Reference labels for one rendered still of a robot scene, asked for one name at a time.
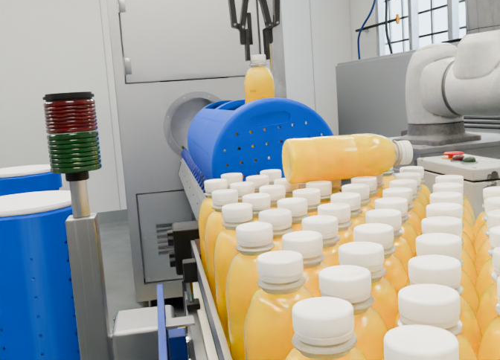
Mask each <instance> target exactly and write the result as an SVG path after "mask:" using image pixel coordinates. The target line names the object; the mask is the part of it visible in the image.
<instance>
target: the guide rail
mask: <svg viewBox="0 0 500 360"><path fill-rule="evenodd" d="M190 246H191V255H192V258H195V259H196V266H197V275H198V281H199V285H200V289H201V292H202V296H203V300H204V303H205V308H206V311H207V314H208V319H209V322H210V325H211V330H212V333H213V337H214V341H215V345H216V348H217V352H218V356H219V360H233V359H232V357H231V353H230V350H229V348H228V343H227V341H226V338H225V334H224V332H223V328H222V324H221V322H220V319H219V316H218V312H217V308H216V306H215V303H214V299H213V297H212V294H211V290H210V287H209V285H208V281H207V277H206V275H205V271H204V269H203V266H202V261H201V259H200V256H199V252H198V250H197V247H196V243H195V240H191V241H190Z"/></svg>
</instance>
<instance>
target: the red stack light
mask: <svg viewBox="0 0 500 360"><path fill-rule="evenodd" d="M43 107H44V109H43V110H44V114H45V125H46V127H45V128H46V133H47V134H61V133H72V132H88V131H94V130H97V129H98V126H97V118H96V117H97V115H96V114H97V113H96V108H95V107H96V105H95V100H69V101H57V102H48V103H43Z"/></svg>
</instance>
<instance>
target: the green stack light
mask: <svg viewBox="0 0 500 360"><path fill-rule="evenodd" d="M98 135H99V134H98V131H97V130H94V131H88V132H72V133H61V134H48V135H47V140H48V141H47V142H48V153H49V158H50V159H49V162H50V167H51V172H52V173H55V174H65V173H82V172H88V171H93V170H99V169H100V168H101V167H102V163H101V155H100V145H99V144H100V142H99V137H98Z"/></svg>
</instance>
